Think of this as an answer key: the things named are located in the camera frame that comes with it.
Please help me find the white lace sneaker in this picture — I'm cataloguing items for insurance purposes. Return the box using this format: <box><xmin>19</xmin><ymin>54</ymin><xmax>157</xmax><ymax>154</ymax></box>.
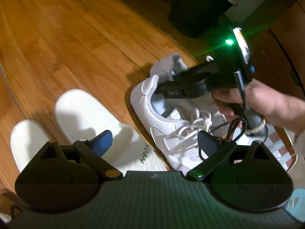
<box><xmin>149</xmin><ymin>53</ymin><xmax>189</xmax><ymax>79</ymax></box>
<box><xmin>130</xmin><ymin>75</ymin><xmax>229</xmax><ymax>174</ymax></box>

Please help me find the person's right hand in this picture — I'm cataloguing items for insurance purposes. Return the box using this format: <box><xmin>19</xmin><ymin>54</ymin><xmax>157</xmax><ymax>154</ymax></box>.
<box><xmin>211</xmin><ymin>79</ymin><xmax>304</xmax><ymax>134</ymax></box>

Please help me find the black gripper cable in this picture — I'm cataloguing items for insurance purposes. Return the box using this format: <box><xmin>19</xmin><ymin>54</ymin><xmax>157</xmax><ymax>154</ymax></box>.
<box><xmin>197</xmin><ymin>70</ymin><xmax>249</xmax><ymax>161</ymax></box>

